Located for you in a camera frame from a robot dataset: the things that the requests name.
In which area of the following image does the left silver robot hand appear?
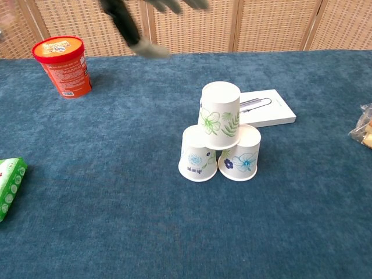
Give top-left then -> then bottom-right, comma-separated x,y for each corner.
100,0 -> 210,59

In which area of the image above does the paper cup green flower print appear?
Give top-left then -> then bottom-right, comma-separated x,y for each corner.
197,81 -> 242,151

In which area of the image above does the orange snack tub red lid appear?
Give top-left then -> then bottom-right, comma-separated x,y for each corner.
31,35 -> 92,99

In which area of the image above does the white USB hub box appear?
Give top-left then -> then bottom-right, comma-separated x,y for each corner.
239,88 -> 297,128

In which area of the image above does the green snack packet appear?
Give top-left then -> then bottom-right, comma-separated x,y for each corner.
0,156 -> 28,223

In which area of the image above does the paper cup dandelion text print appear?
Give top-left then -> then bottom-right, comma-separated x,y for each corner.
178,124 -> 219,183

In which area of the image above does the paper cup blue flower print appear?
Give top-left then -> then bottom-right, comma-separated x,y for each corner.
217,124 -> 262,183

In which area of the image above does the woven bamboo folding screen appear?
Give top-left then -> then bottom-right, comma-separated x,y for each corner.
0,0 -> 372,59

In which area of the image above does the clear plastic snack packet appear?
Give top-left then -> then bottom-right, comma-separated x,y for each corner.
348,103 -> 372,151

